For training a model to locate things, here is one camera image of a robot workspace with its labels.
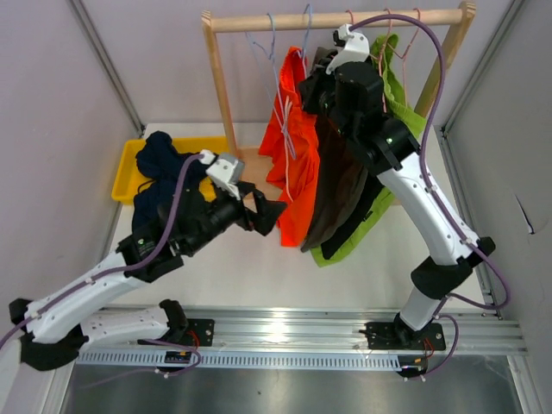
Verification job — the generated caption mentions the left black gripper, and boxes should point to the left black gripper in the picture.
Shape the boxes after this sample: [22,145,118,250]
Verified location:
[186,181,288,255]

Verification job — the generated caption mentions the light blue hanger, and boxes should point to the light blue hanger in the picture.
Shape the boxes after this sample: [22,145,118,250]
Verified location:
[277,3,313,160]
[245,12,279,101]

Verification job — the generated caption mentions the orange mesh shorts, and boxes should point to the orange mesh shorts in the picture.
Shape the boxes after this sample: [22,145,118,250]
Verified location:
[259,47,320,248]

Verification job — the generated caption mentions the navy blue shorts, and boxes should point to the navy blue shorts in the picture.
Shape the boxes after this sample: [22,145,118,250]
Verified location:
[132,131,208,231]

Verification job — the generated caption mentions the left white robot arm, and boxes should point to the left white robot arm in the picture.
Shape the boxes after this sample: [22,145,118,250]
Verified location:
[9,182,286,372]

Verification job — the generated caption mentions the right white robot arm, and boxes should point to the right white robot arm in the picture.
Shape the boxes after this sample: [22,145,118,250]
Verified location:
[298,48,496,348]

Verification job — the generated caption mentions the lime green shorts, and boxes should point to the lime green shorts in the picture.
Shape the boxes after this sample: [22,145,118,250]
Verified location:
[311,34,425,267]

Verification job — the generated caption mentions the dark olive shorts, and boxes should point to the dark olive shorts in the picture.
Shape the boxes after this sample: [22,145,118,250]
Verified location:
[301,116,367,253]

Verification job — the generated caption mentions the pink hanger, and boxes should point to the pink hanger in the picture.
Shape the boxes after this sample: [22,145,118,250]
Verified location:
[345,9,354,25]
[378,8,393,111]
[394,7,422,61]

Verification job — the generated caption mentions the black shorts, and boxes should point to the black shorts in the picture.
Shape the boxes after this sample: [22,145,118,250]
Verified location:
[321,176,383,260]

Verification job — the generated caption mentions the wooden clothes rack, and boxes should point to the wooden clothes rack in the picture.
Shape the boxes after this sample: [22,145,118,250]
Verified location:
[201,1,476,179]

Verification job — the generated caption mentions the yellow plastic tray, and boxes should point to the yellow plastic tray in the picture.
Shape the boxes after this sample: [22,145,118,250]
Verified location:
[111,135,229,204]

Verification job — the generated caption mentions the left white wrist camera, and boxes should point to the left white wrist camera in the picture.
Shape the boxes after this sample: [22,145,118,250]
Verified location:
[199,149,245,200]

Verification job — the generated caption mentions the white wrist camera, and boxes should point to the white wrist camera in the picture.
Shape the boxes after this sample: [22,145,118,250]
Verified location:
[325,24,370,75]
[199,149,245,200]

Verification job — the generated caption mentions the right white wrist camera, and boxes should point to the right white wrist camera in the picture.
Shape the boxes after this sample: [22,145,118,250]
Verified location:
[325,24,370,75]

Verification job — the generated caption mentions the aluminium mounting rail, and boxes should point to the aluminium mounting rail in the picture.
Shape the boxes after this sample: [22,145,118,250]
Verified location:
[58,304,528,355]

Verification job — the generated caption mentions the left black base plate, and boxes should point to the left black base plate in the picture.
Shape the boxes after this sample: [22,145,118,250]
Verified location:
[159,318,216,348]

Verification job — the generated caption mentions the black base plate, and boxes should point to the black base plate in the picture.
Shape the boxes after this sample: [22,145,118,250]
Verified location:
[159,318,216,348]
[358,322,446,351]

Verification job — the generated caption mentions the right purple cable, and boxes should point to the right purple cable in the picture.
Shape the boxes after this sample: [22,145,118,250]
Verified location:
[348,15,512,310]

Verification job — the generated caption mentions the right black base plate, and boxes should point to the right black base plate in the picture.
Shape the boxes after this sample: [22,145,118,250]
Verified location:
[358,322,446,351]

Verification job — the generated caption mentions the slotted grey cable duct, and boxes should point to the slotted grey cable duct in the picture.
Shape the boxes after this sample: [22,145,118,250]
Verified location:
[77,348,424,372]

